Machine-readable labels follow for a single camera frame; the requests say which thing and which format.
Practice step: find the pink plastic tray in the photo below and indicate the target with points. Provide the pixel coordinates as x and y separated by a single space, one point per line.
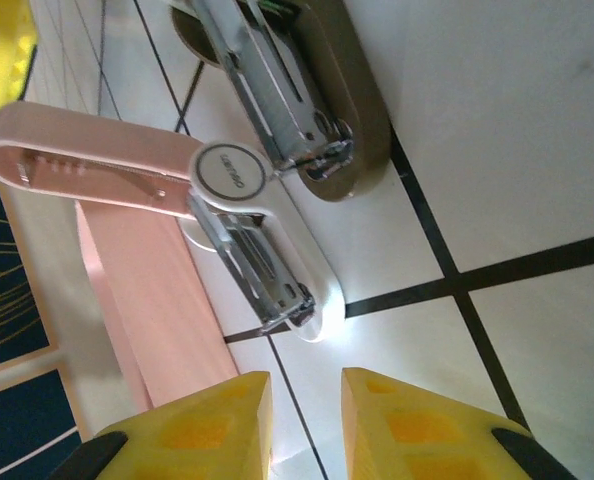
142 300

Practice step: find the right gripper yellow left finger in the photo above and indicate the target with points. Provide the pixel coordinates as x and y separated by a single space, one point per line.
202 435

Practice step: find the navy wall panel single flower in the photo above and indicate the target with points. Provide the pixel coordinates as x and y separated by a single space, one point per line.
22 425

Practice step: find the navy panel cream circle gold lines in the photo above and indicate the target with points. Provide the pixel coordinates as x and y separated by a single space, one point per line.
2 280

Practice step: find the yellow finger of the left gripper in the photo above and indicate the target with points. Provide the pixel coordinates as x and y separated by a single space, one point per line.
2 50

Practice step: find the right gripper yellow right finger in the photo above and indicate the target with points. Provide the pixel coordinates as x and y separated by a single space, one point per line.
417 440

